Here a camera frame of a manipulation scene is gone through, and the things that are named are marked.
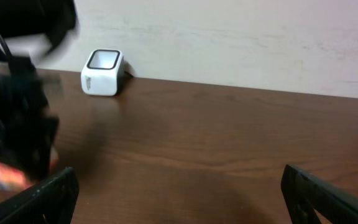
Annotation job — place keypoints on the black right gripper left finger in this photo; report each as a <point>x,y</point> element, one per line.
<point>53,200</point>

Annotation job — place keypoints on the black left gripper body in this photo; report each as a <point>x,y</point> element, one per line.
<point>26,131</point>

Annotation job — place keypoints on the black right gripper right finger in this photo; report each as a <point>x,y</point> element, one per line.
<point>306,195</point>

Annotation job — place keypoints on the orange Kleenex tissue pack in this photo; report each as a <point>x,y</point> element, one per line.
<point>2,175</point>

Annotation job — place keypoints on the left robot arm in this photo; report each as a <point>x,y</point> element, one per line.
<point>51,18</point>

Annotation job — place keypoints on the white barcode scanner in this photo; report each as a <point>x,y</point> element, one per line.
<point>103,73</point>

